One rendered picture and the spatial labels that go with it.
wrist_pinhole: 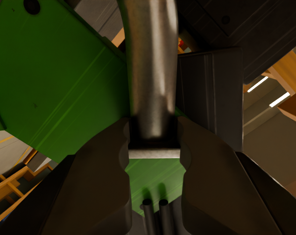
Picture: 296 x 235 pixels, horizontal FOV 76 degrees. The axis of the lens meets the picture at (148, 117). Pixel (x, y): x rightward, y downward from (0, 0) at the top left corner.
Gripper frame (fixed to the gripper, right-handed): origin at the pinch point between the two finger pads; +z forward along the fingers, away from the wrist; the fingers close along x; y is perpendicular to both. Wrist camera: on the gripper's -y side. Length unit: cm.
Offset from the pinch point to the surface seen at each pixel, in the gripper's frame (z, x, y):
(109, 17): 59, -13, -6
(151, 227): 0.7, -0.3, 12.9
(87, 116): 2.5, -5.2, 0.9
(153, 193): 2.4, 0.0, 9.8
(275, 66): 68, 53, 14
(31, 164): 14.7, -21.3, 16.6
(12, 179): 335, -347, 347
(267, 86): 763, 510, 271
